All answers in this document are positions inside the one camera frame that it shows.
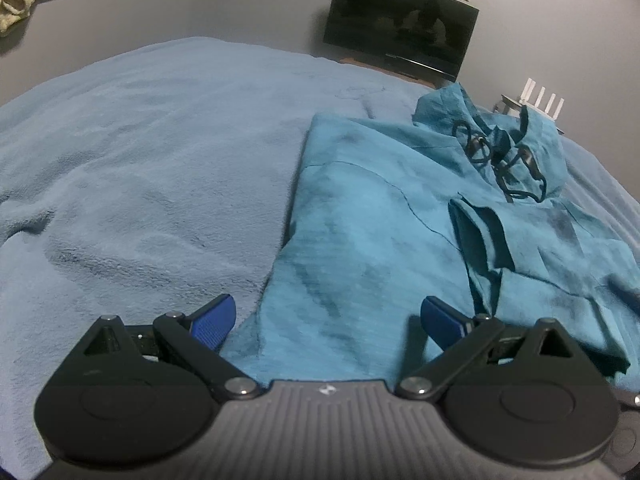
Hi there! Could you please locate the blue fleece blanket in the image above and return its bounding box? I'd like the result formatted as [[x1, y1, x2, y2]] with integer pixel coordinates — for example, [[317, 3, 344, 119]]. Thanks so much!
[[0, 36, 640, 480]]

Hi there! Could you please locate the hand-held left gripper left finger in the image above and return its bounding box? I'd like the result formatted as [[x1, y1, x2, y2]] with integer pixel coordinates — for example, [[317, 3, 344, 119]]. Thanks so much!
[[82, 294, 262, 402]]

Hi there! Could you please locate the wooden television stand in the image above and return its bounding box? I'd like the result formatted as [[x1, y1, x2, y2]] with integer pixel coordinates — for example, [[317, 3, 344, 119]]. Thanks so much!
[[337, 57, 452, 90]]

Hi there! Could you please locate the teal hoodie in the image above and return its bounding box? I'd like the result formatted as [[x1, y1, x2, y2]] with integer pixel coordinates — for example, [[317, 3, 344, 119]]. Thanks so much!
[[220, 81, 640, 382]]

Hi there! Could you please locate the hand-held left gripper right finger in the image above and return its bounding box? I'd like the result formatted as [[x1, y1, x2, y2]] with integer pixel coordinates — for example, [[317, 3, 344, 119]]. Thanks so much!
[[394, 296, 579, 403]]

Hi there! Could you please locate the black television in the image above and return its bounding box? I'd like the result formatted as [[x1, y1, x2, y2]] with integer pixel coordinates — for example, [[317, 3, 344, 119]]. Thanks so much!
[[322, 0, 480, 84]]

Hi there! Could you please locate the white router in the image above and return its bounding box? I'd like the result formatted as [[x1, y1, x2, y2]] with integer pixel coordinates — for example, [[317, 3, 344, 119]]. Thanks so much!
[[494, 78, 567, 136]]

